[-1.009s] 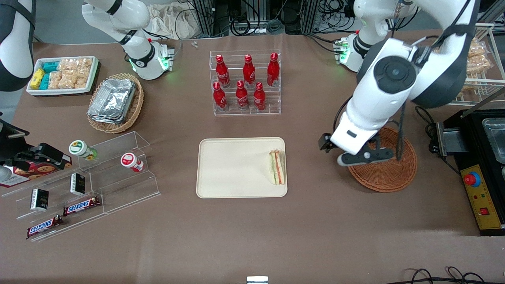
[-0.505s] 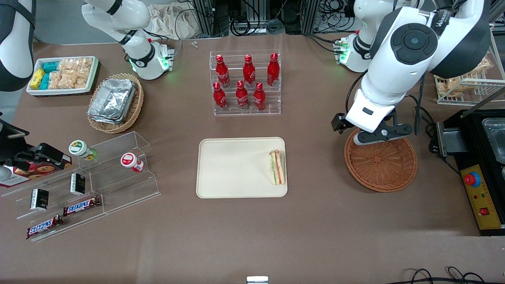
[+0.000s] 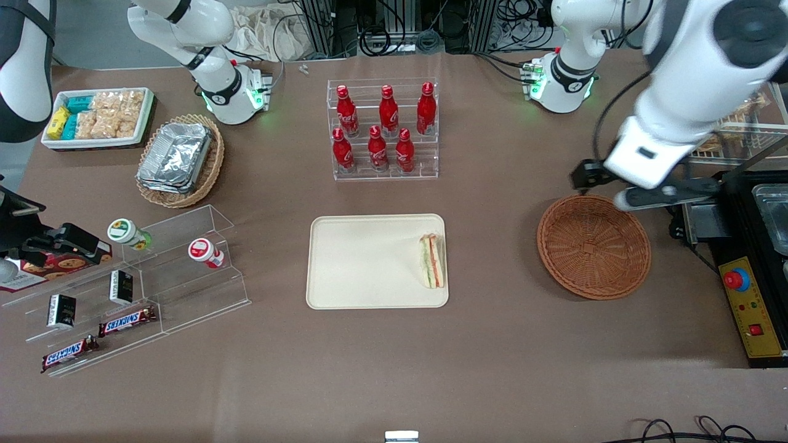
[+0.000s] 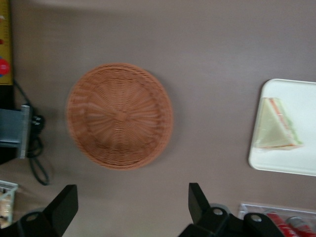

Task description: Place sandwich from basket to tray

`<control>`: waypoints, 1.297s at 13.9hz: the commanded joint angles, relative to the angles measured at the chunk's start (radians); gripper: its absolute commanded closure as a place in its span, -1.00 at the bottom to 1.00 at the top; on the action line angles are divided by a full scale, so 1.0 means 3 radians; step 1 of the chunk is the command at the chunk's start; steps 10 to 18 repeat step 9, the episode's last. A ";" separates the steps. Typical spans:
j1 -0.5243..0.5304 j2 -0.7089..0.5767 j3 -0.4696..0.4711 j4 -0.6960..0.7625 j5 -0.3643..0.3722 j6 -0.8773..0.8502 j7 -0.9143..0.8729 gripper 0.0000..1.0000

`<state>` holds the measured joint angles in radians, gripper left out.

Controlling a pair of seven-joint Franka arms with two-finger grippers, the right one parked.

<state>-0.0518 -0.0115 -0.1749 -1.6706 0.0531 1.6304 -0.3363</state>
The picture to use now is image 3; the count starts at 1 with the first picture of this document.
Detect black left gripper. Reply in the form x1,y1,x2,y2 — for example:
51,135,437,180
569,158,617,190

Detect triangle sandwich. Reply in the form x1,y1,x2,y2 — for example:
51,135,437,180
419,233,446,290

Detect round brown wicker basket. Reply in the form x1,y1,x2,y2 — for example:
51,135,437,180
537,194,652,301

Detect oval tan wicker basket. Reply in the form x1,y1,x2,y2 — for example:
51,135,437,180
135,114,225,209

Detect beige plastic tray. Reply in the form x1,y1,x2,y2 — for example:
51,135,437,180
306,214,449,309

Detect red cookie box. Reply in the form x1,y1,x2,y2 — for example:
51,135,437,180
0,241,114,293

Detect green capped drink bottle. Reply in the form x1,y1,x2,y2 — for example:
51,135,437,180
107,218,152,252

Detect small black box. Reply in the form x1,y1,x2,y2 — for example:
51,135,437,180
110,269,134,306
47,294,77,329

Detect Snickers chocolate bar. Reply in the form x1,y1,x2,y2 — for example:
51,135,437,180
41,335,100,374
98,306,158,338

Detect white rectangular snack bin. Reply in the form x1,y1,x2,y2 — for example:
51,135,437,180
41,87,155,151

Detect yellow snack pack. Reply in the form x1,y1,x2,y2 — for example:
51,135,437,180
47,106,70,140

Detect bagged fried snack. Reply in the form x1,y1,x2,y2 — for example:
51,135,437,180
691,132,726,162
725,92,771,125

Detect clear acrylic stepped display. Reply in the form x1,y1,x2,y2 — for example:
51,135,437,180
0,205,252,378

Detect red capped drink bottle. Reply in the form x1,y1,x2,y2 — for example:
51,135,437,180
188,238,226,269

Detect stacked aluminium foil trays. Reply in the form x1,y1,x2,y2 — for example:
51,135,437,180
137,122,214,194

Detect clear acrylic bottle rack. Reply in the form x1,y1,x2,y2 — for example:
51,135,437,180
326,78,440,182

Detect red cola bottle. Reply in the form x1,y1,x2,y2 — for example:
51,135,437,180
336,85,360,137
368,126,390,174
417,82,438,136
332,128,356,174
379,85,400,137
395,128,416,174

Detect metal pan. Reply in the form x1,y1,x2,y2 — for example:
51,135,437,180
751,183,788,257

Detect yellow control box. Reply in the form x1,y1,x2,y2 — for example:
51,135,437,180
718,255,788,360

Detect crumpled white cloth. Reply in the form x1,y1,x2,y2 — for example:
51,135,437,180
230,5,310,63

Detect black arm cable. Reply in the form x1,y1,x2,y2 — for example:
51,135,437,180
592,70,654,164

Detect black bracket with metal pin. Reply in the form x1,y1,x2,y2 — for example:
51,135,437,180
0,190,45,259

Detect grey metal bracket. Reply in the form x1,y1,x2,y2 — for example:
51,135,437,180
680,203,728,245

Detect black power cable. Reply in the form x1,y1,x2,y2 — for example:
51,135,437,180
669,223,722,275

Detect white wire basket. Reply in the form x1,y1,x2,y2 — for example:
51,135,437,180
685,79,788,168

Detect black cable bundle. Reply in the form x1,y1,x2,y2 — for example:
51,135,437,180
357,23,445,57

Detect black floor cables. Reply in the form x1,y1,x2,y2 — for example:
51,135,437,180
617,416,788,443

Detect aluminium frame rack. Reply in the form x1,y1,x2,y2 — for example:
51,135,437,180
295,0,558,60

